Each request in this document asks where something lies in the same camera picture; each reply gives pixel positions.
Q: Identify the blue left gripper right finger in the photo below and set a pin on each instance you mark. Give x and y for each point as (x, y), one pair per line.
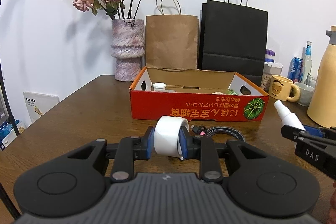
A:
(183, 141)

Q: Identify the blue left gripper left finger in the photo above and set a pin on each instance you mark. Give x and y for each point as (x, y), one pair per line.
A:
(149, 136)

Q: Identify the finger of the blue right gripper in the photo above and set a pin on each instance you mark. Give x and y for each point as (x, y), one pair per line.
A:
(296, 134)
(321, 131)

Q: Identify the white tape roll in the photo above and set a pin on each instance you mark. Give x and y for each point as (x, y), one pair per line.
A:
(166, 136)

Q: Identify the white spray bottle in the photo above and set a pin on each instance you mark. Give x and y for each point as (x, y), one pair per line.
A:
(287, 117)

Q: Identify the person's hand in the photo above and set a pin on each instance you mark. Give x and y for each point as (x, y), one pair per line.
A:
(331, 219)

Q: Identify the cream thermos jug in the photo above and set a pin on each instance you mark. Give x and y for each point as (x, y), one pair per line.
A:
(322, 106)

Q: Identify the grey ceramic cup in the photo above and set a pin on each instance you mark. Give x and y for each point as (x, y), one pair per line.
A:
(306, 94)

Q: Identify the red pumpkin cardboard box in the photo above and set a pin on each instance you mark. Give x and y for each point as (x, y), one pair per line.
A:
(196, 95)

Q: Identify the yellow bear mug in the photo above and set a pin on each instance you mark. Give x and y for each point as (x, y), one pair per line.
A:
(283, 89)

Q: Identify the white jar in box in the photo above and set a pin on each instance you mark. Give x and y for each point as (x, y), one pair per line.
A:
(159, 86)

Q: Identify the blue soda can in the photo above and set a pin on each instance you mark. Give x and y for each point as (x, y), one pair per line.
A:
(295, 69)

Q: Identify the green plastic bottle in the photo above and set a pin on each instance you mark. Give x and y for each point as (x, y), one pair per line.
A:
(232, 92)

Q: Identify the clear glass bottle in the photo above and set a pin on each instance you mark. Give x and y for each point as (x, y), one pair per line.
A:
(306, 64)

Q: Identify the seed jar with white lid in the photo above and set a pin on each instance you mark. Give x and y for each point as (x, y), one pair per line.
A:
(270, 69)

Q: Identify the purple capped bottle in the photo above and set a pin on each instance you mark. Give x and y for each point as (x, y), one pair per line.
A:
(269, 56)

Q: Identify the pink textured vase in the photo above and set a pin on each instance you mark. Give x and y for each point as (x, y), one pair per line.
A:
(128, 48)

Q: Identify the brown paper bag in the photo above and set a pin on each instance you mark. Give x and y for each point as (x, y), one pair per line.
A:
(171, 40)

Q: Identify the black paper bag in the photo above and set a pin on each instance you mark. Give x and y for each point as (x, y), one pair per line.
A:
(233, 39)

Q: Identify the white booklet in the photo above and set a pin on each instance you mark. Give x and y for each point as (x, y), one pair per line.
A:
(38, 104)

